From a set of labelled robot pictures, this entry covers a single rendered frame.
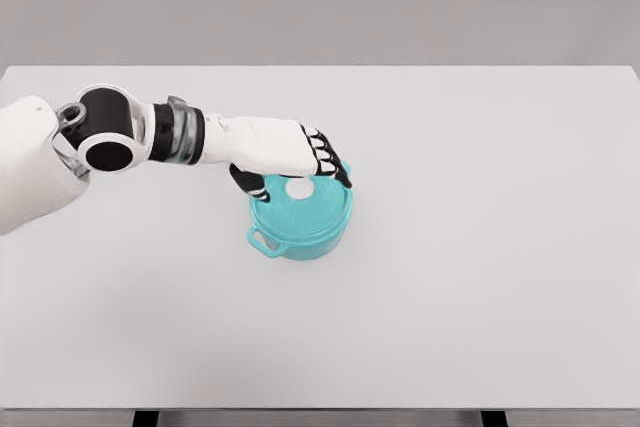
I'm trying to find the teal pot lid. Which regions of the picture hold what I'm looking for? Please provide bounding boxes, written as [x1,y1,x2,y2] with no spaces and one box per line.
[251,172,346,245]

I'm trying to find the teal pot with handles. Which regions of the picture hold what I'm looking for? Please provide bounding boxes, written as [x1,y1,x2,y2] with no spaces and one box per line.
[246,161,356,262]

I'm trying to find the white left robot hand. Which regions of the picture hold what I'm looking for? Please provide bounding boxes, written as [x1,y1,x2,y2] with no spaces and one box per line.
[226,116,354,205]

